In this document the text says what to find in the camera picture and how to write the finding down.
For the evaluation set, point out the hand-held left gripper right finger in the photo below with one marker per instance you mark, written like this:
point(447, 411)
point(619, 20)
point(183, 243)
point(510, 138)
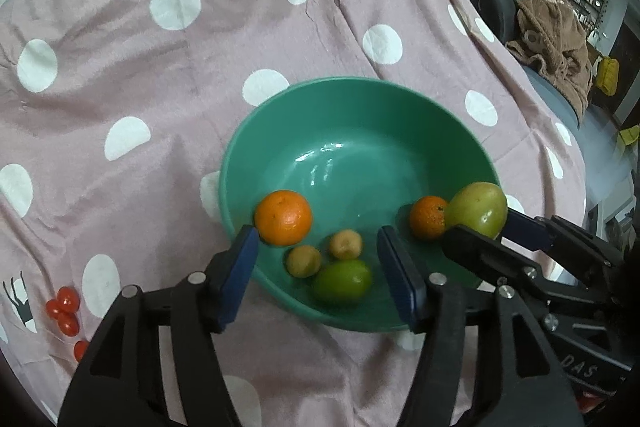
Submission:
point(400, 277)

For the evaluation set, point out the orange tangerine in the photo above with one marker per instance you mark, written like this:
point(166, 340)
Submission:
point(425, 219)
point(283, 217)

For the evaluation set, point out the pink polka dot blanket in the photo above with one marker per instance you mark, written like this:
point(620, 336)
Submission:
point(200, 82)

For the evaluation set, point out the brown fleece cloth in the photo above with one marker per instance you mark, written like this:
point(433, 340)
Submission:
point(555, 37)

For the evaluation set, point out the small brown longan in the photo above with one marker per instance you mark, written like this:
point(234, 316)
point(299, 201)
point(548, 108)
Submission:
point(345, 243)
point(303, 261)

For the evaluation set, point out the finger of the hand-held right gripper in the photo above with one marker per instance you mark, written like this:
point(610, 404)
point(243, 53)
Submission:
point(525, 229)
point(480, 252)

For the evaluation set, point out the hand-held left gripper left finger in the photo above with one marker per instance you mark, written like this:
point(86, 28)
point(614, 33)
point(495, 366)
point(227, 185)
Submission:
point(240, 277)

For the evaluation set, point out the red cherry tomato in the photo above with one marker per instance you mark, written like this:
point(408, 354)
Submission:
point(52, 307)
point(81, 350)
point(68, 298)
point(68, 324)

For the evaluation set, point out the green plastic bowl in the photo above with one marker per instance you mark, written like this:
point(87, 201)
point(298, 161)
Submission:
point(350, 147)

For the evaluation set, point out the yellow bag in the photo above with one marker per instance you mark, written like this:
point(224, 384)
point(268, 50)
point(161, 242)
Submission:
point(607, 74)

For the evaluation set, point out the black cushion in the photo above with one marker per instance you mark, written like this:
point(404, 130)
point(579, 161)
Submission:
point(495, 7)

